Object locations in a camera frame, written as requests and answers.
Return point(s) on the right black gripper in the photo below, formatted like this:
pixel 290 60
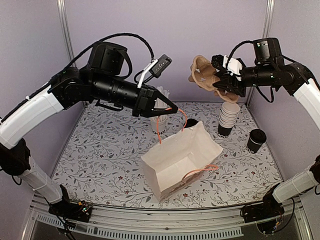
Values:
pixel 232 84

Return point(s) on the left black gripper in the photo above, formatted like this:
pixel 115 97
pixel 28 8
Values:
pixel 145 103

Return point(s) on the brown cardboard cup carrier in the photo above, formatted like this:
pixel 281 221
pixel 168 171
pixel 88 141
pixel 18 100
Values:
pixel 203 75

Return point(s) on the stack of paper cups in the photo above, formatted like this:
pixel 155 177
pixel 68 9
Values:
pixel 227 118

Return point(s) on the white paper bag orange handles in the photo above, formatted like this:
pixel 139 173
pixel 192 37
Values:
pixel 179 160

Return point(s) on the black paper coffee cup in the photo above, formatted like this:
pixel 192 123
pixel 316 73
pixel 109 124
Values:
pixel 252 146

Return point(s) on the black plastic cup lid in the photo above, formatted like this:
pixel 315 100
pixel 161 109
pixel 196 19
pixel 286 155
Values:
pixel 257 136

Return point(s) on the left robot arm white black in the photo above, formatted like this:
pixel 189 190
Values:
pixel 65 89

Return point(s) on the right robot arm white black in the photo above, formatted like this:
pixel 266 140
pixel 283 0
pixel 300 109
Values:
pixel 275 70

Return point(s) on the white cup holding straws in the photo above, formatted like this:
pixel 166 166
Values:
pixel 158 124

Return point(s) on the stack of black cup lids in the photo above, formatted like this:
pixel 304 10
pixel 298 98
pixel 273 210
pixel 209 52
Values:
pixel 191 122

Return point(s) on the floral table mat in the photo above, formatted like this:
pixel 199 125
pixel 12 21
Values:
pixel 101 163

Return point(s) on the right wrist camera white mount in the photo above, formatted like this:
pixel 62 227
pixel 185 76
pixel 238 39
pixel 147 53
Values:
pixel 232 65

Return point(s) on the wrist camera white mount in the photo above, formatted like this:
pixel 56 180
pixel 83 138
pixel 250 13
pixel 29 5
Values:
pixel 232 65
pixel 152 70

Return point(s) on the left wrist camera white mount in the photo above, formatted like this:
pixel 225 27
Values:
pixel 152 70

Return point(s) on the right aluminium frame post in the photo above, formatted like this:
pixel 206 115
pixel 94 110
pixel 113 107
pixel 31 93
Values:
pixel 270 4

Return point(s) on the aluminium frame post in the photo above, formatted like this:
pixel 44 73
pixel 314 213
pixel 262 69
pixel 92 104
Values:
pixel 270 4
pixel 61 6

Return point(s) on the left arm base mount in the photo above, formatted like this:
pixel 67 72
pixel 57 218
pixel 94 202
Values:
pixel 80 211

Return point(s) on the aluminium front rail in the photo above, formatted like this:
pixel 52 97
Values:
pixel 124 223

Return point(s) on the left aluminium frame post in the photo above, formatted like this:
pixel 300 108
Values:
pixel 61 6

